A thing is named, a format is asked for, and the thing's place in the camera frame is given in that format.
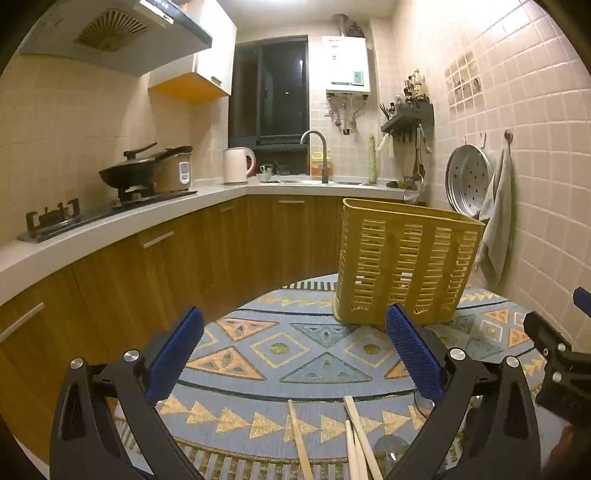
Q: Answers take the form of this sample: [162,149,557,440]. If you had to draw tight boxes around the white kitchen countertop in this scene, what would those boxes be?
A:
[0,174,428,306]

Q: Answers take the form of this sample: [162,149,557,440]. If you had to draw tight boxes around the white wall cabinet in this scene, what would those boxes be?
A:
[148,0,239,105]

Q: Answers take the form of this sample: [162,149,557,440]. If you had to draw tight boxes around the black gas stove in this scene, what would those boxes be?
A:
[17,187,199,243]

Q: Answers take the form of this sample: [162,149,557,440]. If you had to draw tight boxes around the decorative picture tiles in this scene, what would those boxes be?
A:
[445,50,484,110]

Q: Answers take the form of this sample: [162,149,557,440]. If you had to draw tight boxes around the steel sink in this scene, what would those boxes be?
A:
[268,178,370,186]

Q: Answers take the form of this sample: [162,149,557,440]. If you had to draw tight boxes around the row of condiment bottles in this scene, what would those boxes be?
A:
[403,69,430,106]

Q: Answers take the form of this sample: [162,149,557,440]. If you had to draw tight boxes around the grey hanging towel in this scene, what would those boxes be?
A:
[475,148,516,289]

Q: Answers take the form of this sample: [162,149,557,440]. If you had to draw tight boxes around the black wok with lid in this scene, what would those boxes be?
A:
[98,142,172,193]

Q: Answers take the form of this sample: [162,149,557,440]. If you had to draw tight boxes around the clear glass bowl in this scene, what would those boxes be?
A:
[403,178,426,205]

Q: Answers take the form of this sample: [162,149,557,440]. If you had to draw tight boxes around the dark kitchen window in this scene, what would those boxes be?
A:
[228,36,310,147]

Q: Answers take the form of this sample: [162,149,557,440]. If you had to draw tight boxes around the blue patterned tablecloth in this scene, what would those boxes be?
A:
[113,273,561,480]

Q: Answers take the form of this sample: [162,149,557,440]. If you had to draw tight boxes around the wooden base cabinets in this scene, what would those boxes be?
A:
[0,194,431,464]

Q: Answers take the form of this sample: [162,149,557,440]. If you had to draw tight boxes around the white water heater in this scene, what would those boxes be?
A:
[321,36,373,100]

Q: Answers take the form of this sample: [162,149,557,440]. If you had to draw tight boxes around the brown rice cooker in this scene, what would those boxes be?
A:
[154,145,195,193]

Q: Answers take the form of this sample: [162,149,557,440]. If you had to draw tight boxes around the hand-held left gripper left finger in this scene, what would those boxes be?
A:
[48,306,206,480]

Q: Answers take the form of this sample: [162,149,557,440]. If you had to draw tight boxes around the water heater pipes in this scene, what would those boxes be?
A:
[324,92,371,136]

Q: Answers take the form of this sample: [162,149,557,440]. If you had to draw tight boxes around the dark wall spice rack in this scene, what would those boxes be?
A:
[380,102,435,142]

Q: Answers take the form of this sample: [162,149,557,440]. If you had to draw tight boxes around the white electric kettle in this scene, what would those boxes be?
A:
[223,147,257,186]

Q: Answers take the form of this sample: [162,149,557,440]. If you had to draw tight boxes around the round metal steamer tray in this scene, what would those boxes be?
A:
[445,144,498,218]

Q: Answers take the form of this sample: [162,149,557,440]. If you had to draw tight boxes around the hanging wooden spatula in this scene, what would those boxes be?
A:
[411,137,424,184]

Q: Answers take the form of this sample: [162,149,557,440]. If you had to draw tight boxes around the curved metal faucet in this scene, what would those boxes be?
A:
[300,130,334,184]

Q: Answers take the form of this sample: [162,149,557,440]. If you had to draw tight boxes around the grey range hood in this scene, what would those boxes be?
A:
[18,0,214,77]

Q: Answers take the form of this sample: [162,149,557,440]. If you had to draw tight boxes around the metal spoon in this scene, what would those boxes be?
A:
[373,392,435,469]

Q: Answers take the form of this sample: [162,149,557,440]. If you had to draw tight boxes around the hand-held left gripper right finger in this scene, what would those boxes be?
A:
[383,302,544,480]

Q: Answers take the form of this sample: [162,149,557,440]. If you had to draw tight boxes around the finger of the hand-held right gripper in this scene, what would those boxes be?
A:
[523,311,591,422]
[573,286,591,320]

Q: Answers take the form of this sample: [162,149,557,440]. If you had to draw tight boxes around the yellow slotted utensil basket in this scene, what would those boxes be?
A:
[332,198,486,329]

